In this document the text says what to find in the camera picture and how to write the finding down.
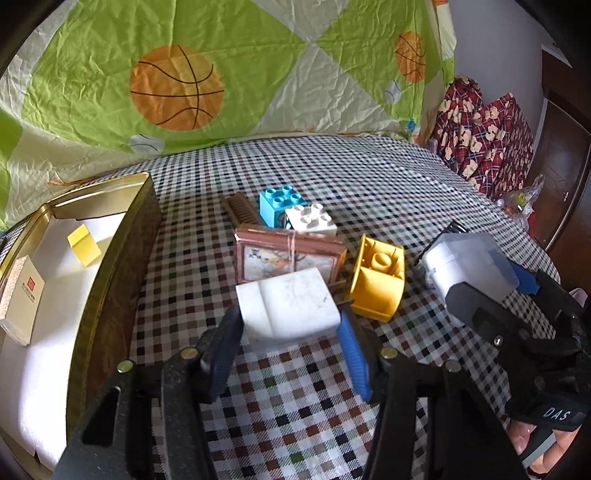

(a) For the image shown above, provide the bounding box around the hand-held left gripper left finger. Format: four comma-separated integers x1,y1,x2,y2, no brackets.
53,305,245,480

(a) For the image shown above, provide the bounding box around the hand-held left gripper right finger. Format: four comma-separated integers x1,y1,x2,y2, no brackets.
339,309,529,480

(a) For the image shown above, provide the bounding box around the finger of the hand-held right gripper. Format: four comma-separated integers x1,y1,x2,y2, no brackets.
512,264,579,339
445,281,533,357

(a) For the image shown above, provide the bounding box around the translucent plastic box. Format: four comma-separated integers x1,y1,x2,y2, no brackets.
416,231,521,305

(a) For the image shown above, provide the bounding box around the yellow building block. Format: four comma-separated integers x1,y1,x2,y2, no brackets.
345,234,406,320

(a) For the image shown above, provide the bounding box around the white foam block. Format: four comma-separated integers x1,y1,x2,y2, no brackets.
235,268,341,355

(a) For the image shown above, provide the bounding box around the brown picture frame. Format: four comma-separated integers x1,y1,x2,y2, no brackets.
233,224,348,291

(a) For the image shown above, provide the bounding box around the gold tin box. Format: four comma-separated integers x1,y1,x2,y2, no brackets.
0,172,162,480

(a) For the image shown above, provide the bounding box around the white building block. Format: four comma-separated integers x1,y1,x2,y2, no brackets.
284,203,339,237

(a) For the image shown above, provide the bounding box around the dark brown comb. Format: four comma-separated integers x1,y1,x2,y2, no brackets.
221,194,266,228

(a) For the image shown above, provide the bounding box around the person's right hand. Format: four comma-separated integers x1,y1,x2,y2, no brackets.
509,414,591,479

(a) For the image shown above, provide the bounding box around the clear plastic bag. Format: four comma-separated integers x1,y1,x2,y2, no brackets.
499,178,542,223

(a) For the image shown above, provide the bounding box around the dark wooden door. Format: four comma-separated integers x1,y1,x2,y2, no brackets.
526,46,591,278

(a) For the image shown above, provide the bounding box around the red plaid bear cushion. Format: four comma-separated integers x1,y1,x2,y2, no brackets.
462,92,536,199
431,78,485,181

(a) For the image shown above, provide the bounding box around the blue building block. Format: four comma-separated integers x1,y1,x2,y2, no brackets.
259,185,306,229

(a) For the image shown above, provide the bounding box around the small yellow cube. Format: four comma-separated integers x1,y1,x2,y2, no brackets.
67,224,102,267

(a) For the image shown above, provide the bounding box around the checkered tablecloth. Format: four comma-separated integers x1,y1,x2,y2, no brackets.
60,131,561,480

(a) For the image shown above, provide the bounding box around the cork block with white face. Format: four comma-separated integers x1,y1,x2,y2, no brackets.
0,256,46,346

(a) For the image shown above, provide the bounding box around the white paper sheet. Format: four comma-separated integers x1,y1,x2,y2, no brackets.
541,42,573,68

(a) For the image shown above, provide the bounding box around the green basketball print sheet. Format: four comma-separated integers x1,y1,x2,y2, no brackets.
0,0,458,232

